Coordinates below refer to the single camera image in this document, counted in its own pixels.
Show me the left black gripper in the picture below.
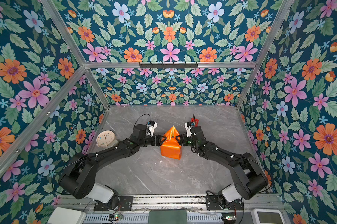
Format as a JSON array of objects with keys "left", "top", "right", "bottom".
[{"left": 137, "top": 133, "right": 167, "bottom": 148}]

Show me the yellow wrapping paper sheet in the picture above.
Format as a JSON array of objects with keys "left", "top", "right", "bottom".
[{"left": 160, "top": 126, "right": 182, "bottom": 160}]

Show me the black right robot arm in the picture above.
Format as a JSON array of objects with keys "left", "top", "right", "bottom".
[{"left": 176, "top": 126, "right": 269, "bottom": 203}]

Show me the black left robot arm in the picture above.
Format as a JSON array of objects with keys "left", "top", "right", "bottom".
[{"left": 58, "top": 124, "right": 167, "bottom": 203}]

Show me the green centre box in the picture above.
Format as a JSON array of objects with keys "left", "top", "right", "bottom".
[{"left": 148, "top": 210, "right": 188, "bottom": 224}]

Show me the white box bottom left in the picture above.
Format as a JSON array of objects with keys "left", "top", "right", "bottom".
[{"left": 48, "top": 207, "right": 87, "bottom": 224}]

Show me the red tape dispenser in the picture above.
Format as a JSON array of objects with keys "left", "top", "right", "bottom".
[{"left": 191, "top": 118, "right": 199, "bottom": 126}]

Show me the round white analog clock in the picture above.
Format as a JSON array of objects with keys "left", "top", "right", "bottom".
[{"left": 96, "top": 130, "right": 118, "bottom": 148}]

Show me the white device bottom right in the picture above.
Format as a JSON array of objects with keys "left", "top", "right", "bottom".
[{"left": 251, "top": 208, "right": 291, "bottom": 224}]

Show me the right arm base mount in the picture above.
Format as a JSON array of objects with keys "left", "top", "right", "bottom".
[{"left": 205, "top": 192, "right": 244, "bottom": 211}]

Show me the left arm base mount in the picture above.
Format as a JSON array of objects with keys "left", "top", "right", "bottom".
[{"left": 93, "top": 195, "right": 134, "bottom": 212}]

